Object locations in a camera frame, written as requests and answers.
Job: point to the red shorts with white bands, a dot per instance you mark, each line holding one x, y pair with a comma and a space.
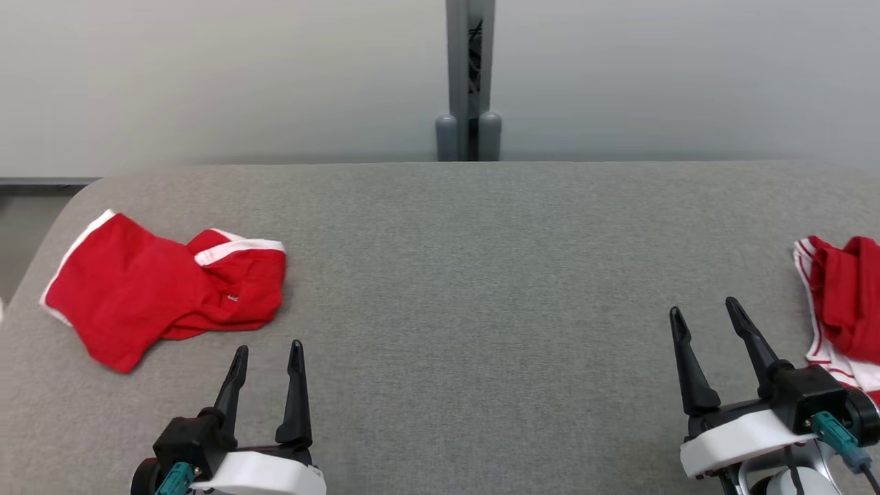
137, 295

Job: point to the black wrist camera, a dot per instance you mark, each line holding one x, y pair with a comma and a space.
811, 395
185, 440

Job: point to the teal left camera connector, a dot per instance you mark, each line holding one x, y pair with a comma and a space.
175, 480

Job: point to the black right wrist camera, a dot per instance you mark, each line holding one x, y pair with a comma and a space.
811, 395

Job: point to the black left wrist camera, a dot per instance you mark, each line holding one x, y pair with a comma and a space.
185, 440

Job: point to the grey cylindrical post cap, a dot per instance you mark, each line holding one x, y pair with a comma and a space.
490, 137
447, 141

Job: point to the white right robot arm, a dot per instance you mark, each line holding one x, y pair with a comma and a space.
790, 485

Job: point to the grey partition base rail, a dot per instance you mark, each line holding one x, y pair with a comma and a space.
48, 181

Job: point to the teal camera connector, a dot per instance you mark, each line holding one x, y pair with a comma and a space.
835, 433
175, 480

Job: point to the red basketball jersey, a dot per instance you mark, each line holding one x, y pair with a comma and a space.
849, 295

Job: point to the grey metal partition post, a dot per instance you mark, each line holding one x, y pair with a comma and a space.
456, 55

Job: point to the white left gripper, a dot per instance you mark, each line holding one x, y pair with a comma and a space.
268, 474

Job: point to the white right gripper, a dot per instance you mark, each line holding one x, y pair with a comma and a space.
742, 440

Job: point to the teal right camera connector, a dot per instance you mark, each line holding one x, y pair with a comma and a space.
835, 433

